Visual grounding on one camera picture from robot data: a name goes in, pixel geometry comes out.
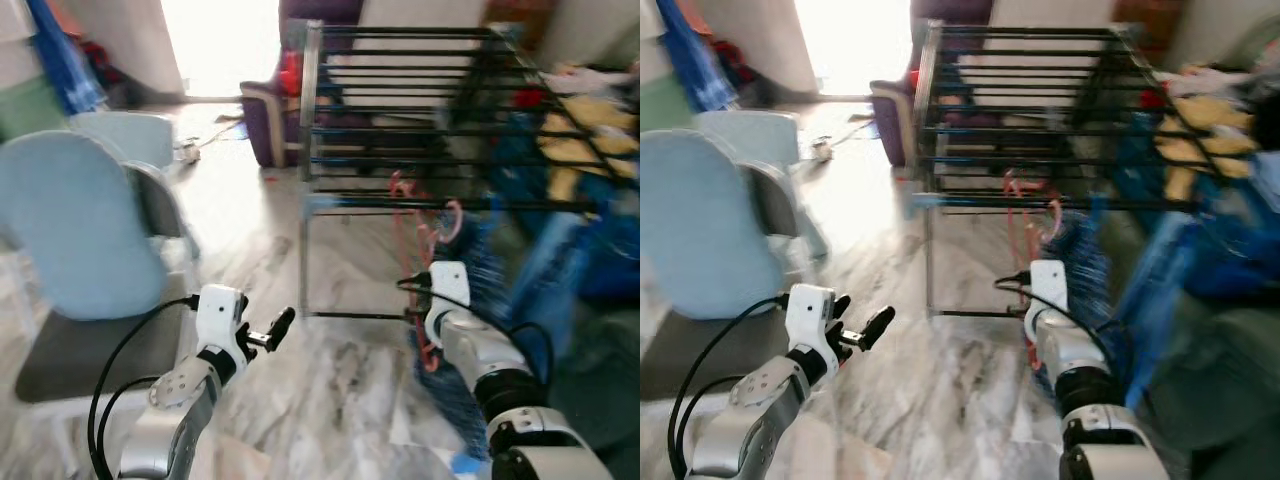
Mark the green storage box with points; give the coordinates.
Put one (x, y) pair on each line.
(30, 110)
(665, 108)

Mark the purple armchair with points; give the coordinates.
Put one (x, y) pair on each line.
(320, 10)
(935, 10)

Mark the small white toy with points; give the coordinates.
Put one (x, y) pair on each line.
(186, 151)
(822, 151)

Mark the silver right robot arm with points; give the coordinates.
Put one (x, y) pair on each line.
(1070, 345)
(475, 345)

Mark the dark clothes heap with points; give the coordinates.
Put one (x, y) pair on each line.
(1262, 115)

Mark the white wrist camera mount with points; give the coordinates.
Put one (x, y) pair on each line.
(450, 285)
(218, 315)
(810, 315)
(1049, 285)

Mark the blue garment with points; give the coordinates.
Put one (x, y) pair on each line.
(545, 270)
(1160, 280)

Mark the red cloth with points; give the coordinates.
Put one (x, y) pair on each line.
(1154, 98)
(912, 75)
(530, 98)
(290, 75)

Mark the grey folding chair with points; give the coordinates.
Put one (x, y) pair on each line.
(775, 205)
(160, 205)

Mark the blue hanging fabric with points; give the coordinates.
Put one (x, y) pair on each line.
(65, 60)
(690, 60)

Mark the light blue plastic stool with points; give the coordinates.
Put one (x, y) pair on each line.
(750, 135)
(125, 135)

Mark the blue checkered shirt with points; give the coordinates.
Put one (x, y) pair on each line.
(485, 270)
(1085, 270)

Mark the dark blue storage bag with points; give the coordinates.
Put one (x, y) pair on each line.
(1135, 160)
(515, 160)

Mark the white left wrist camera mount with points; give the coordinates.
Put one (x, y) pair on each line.
(218, 315)
(810, 315)

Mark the dark green sofa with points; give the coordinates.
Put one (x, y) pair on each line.
(600, 380)
(1220, 390)

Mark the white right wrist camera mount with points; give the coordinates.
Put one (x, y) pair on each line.
(1049, 285)
(450, 285)

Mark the black metal drying rack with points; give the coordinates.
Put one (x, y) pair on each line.
(925, 100)
(311, 100)

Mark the white garment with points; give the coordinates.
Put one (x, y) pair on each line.
(1205, 80)
(595, 80)

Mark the yellow garment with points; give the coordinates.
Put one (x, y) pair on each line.
(590, 130)
(1210, 130)

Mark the red plastic hanger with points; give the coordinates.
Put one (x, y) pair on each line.
(1012, 230)
(398, 230)

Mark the light blue chair cushion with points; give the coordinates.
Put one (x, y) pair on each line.
(705, 220)
(80, 220)

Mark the pink plastic hanger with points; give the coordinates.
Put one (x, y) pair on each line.
(1058, 220)
(458, 220)

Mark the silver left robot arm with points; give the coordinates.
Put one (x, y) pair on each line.
(755, 400)
(175, 400)

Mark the white leaning board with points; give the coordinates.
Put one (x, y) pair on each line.
(1040, 12)
(420, 12)

